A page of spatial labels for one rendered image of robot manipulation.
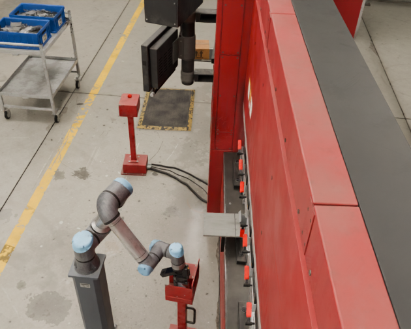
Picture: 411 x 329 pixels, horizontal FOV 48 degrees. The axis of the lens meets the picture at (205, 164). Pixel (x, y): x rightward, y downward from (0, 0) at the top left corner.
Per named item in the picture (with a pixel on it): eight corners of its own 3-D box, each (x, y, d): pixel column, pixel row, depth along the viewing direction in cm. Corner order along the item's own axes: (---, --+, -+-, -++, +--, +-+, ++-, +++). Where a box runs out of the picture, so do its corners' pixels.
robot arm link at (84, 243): (70, 256, 265) (66, 241, 256) (84, 241, 274) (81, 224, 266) (87, 264, 261) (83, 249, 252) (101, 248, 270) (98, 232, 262)
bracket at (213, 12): (196, 17, 347) (196, 8, 343) (228, 18, 347) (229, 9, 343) (194, 40, 316) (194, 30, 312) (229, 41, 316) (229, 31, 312)
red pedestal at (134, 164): (123, 162, 470) (116, 90, 417) (148, 162, 470) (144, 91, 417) (120, 174, 454) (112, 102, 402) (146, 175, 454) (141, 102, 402)
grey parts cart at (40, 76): (32, 80, 588) (15, 6, 528) (83, 84, 585) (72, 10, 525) (2, 120, 519) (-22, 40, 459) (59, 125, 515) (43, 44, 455)
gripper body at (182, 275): (187, 286, 259) (186, 272, 251) (172, 284, 260) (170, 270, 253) (190, 275, 265) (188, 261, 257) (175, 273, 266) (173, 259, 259)
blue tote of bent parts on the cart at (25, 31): (7, 32, 501) (3, 16, 490) (52, 36, 499) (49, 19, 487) (-8, 47, 474) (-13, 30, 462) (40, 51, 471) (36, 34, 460)
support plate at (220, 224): (203, 213, 279) (203, 212, 278) (247, 215, 279) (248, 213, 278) (203, 235, 265) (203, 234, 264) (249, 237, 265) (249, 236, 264)
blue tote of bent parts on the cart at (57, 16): (24, 17, 534) (21, 2, 522) (67, 21, 531) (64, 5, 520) (12, 31, 506) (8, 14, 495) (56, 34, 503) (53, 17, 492)
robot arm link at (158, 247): (143, 249, 248) (161, 255, 243) (154, 235, 255) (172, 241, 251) (145, 259, 252) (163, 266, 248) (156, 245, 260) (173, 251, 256)
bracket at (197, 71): (194, 76, 378) (194, 68, 374) (224, 77, 378) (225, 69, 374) (192, 102, 347) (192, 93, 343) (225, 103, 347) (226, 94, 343)
